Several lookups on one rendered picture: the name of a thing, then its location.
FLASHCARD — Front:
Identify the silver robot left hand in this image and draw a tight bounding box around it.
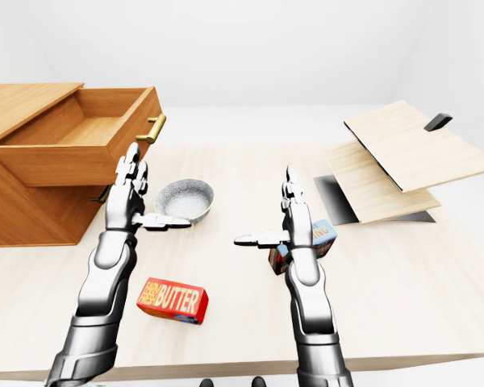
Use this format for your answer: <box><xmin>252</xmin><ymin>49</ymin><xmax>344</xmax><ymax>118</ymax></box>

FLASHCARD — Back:
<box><xmin>104</xmin><ymin>141</ymin><xmax>194</xmax><ymax>233</ymax></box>

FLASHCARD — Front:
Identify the silver robot right hand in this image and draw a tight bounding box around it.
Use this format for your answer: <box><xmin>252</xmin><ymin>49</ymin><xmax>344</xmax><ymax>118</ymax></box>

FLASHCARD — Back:
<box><xmin>233</xmin><ymin>164</ymin><xmax>315</xmax><ymax>252</ymax></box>

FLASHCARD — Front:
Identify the open wooden drawer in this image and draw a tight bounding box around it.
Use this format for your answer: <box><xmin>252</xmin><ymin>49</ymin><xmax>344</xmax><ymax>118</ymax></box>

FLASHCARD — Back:
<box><xmin>0</xmin><ymin>85</ymin><xmax>164</xmax><ymax>188</ymax></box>

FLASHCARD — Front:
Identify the wooden cabinet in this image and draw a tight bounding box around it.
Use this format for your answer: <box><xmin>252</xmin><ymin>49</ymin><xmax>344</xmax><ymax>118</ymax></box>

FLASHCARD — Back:
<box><xmin>0</xmin><ymin>82</ymin><xmax>119</xmax><ymax>248</ymax></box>

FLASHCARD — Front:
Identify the blue and brown food box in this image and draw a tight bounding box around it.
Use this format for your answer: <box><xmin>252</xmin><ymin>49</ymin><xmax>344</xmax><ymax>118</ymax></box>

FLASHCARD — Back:
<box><xmin>268</xmin><ymin>218</ymin><xmax>338</xmax><ymax>277</ymax></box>

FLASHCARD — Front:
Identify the grey speckled bowl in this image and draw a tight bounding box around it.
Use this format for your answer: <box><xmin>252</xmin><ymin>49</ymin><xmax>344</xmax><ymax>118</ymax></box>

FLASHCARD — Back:
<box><xmin>155</xmin><ymin>178</ymin><xmax>215</xmax><ymax>223</ymax></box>

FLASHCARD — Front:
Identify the pale wooden panel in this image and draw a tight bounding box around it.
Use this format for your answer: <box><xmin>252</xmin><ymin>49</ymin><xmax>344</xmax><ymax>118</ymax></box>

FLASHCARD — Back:
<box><xmin>343</xmin><ymin>99</ymin><xmax>484</xmax><ymax>194</ymax></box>
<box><xmin>324</xmin><ymin>139</ymin><xmax>442</xmax><ymax>225</ymax></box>

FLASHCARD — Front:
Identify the red butter box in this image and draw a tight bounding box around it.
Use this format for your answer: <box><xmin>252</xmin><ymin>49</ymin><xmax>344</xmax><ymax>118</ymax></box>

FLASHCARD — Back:
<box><xmin>136</xmin><ymin>277</ymin><xmax>210</xmax><ymax>326</ymax></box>

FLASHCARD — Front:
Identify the small black block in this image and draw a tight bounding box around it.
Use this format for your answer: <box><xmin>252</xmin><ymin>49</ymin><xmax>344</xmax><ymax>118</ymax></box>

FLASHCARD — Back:
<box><xmin>423</xmin><ymin>113</ymin><xmax>454</xmax><ymax>133</ymax></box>

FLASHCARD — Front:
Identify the brass drawer handle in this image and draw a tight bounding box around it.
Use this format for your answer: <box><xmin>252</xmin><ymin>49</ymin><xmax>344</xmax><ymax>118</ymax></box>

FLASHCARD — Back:
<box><xmin>136</xmin><ymin>113</ymin><xmax>168</xmax><ymax>145</ymax></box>
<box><xmin>90</xmin><ymin>185</ymin><xmax>111</xmax><ymax>205</ymax></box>

